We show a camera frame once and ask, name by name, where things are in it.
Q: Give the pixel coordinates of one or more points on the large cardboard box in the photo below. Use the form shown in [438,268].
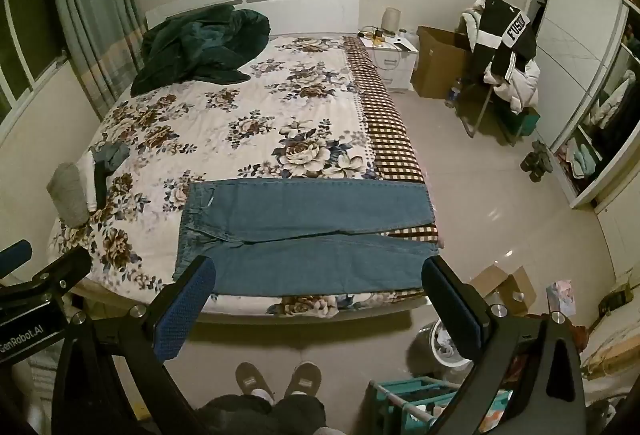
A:
[437,65]

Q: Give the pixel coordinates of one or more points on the blue denim pants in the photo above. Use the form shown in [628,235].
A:
[300,215]

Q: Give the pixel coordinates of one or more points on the white nightstand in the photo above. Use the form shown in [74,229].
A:
[397,65]

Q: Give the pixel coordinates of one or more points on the white wardrobe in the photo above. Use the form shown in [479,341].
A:
[575,50]

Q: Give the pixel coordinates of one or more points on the white table lamp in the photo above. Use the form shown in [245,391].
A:
[391,19]

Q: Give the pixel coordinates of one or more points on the pair of dark slippers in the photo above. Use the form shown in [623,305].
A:
[536,160]

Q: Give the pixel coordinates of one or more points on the dark green blanket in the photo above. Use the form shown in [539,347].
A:
[200,45]

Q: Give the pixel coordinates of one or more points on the person's legs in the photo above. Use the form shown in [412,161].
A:
[260,417]

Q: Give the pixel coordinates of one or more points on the person's right slipper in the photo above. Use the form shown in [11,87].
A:
[302,377]

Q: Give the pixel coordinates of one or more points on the white bed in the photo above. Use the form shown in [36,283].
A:
[310,2]

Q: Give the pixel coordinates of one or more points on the black cloth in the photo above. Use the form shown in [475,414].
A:
[101,187]

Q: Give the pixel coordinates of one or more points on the small open cardboard box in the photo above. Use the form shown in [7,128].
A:
[505,292]

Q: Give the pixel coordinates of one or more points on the white folded cloth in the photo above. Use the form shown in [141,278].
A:
[88,180]

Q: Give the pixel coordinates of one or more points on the black and white jacket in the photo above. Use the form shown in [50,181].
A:
[505,40]

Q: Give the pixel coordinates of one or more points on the window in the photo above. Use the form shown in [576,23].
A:
[25,40]

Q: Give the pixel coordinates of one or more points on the phone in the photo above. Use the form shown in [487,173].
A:
[401,47]

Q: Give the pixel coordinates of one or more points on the plastic water bottle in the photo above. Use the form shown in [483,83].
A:
[452,95]

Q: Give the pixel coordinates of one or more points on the chair with draped jackets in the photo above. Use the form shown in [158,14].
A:
[522,87]

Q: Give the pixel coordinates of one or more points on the blue-grey crumpled cloth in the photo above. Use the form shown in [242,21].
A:
[112,156]

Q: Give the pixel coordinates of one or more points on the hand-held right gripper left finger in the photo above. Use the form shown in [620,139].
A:
[184,312]

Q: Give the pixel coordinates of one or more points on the green striped curtain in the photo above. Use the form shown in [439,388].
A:
[95,5]

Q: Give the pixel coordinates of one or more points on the person's left slipper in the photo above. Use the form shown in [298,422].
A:
[252,380]

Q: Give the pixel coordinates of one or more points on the white round bin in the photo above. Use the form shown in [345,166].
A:
[442,345]

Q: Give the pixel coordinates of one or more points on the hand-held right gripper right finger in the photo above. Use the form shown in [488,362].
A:
[452,312]

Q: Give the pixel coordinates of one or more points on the pink packet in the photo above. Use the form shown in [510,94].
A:
[559,297]

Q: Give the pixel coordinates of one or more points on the brown checkered sheet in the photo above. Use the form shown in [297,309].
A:
[385,115]

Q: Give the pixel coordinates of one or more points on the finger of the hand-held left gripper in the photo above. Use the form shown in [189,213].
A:
[62,270]
[15,256]

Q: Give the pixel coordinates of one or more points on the person's slipper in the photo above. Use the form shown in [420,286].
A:
[252,380]
[302,377]

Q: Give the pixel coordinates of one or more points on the green box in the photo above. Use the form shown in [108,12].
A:
[522,120]

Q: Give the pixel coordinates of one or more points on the teal rack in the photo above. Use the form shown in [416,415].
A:
[395,397]

